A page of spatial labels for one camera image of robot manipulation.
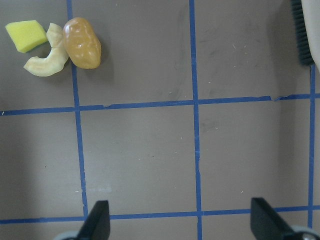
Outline white brush black bristles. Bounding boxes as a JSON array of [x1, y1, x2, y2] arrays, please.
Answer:
[[290, 0, 320, 68]]

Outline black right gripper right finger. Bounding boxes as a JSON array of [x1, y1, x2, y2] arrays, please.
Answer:
[[250, 197, 320, 240]]

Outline brown potato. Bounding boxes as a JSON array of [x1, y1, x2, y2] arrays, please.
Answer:
[[62, 17, 102, 70]]

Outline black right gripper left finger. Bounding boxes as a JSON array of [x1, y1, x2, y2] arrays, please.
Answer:
[[78, 200, 111, 240]]

